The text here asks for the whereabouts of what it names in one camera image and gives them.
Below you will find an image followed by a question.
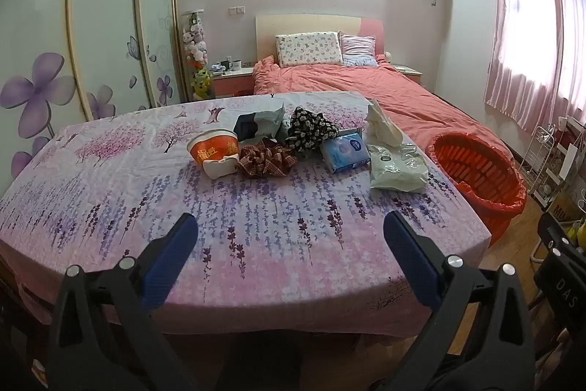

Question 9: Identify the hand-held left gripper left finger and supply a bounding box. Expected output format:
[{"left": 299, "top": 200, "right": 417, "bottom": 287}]
[{"left": 46, "top": 212, "right": 202, "bottom": 391}]

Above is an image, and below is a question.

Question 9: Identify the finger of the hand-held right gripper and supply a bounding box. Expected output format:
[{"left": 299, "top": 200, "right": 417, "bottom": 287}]
[{"left": 537, "top": 212, "right": 586, "bottom": 277}]

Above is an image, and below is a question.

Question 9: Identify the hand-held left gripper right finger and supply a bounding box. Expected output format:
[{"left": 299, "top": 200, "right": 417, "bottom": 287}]
[{"left": 383, "top": 210, "right": 536, "bottom": 391}]

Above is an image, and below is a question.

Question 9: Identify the white wet wipes pack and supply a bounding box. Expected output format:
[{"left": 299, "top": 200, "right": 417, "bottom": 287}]
[{"left": 367, "top": 143, "right": 430, "bottom": 194}]

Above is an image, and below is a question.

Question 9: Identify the orange plastic basket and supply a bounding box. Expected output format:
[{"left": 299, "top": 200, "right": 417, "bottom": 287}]
[{"left": 425, "top": 132, "right": 528, "bottom": 247}]

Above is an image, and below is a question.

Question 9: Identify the orange instant noodle cup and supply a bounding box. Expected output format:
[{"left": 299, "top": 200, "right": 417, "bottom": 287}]
[{"left": 188, "top": 129, "right": 240, "bottom": 180}]

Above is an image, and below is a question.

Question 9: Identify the blue tissue packet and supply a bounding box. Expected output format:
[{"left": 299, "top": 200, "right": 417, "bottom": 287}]
[{"left": 319, "top": 128, "right": 371, "bottom": 173}]

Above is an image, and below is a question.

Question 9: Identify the red plaid scrunchie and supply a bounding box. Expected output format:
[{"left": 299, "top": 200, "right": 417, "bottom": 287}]
[{"left": 235, "top": 139, "right": 299, "bottom": 178}]

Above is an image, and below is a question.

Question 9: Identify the cream paper bag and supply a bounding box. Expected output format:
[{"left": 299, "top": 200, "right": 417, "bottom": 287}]
[{"left": 365, "top": 99, "right": 404, "bottom": 147}]

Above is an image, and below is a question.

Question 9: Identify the black floral cloth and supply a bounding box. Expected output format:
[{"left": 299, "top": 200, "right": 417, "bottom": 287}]
[{"left": 285, "top": 107, "right": 342, "bottom": 154}]

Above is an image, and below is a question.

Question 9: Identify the grey plastic mailing bag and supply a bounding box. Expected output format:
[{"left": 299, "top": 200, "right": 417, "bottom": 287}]
[{"left": 233, "top": 107, "right": 294, "bottom": 144}]

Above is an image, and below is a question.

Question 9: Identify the cardboard box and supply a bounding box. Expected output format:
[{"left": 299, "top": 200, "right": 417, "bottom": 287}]
[{"left": 547, "top": 192, "right": 582, "bottom": 228}]

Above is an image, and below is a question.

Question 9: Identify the white storage shelf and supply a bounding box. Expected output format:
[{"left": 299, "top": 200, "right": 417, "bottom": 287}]
[{"left": 545, "top": 116, "right": 586, "bottom": 209}]

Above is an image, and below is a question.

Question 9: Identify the floral printed tablecloth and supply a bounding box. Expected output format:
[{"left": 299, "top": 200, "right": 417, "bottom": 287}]
[{"left": 0, "top": 91, "right": 493, "bottom": 334}]

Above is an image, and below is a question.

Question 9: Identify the pink bed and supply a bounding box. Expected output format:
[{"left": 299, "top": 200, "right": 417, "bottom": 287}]
[{"left": 253, "top": 56, "right": 513, "bottom": 163}]

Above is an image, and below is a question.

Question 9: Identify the pink nightstand with clutter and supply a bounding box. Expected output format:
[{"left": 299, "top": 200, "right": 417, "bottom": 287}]
[{"left": 208, "top": 68, "right": 256, "bottom": 99}]

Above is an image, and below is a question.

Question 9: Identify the pink nightstand with paper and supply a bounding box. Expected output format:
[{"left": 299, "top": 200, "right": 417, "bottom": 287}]
[{"left": 393, "top": 64, "right": 423, "bottom": 87}]

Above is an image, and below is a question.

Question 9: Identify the pink curtain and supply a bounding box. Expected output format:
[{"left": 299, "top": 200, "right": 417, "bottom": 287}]
[{"left": 483, "top": 0, "right": 586, "bottom": 135}]

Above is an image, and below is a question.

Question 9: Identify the column of plush toys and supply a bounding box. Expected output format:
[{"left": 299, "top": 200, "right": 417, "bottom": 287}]
[{"left": 181, "top": 12, "right": 214, "bottom": 101}]

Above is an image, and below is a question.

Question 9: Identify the pink striped pillow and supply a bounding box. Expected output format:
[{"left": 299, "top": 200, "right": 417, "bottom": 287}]
[{"left": 338, "top": 31, "right": 380, "bottom": 67}]

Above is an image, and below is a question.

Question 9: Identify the white floral pillow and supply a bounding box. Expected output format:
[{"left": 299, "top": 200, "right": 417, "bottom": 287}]
[{"left": 275, "top": 31, "right": 344, "bottom": 68}]

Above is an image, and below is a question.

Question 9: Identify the cream and pink headboard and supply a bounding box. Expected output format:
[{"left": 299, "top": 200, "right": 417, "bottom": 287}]
[{"left": 255, "top": 14, "right": 385, "bottom": 62}]

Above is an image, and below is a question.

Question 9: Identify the sliding door flower wardrobe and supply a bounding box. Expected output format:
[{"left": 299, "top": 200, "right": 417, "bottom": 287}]
[{"left": 0, "top": 0, "right": 184, "bottom": 185}]

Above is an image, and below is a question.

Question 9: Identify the white pipe frame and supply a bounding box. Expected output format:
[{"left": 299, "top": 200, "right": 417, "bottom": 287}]
[{"left": 531, "top": 235, "right": 550, "bottom": 264}]

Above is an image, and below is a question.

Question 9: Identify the white wire rack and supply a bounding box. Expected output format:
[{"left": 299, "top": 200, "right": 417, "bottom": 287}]
[{"left": 519, "top": 123, "right": 566, "bottom": 204}]

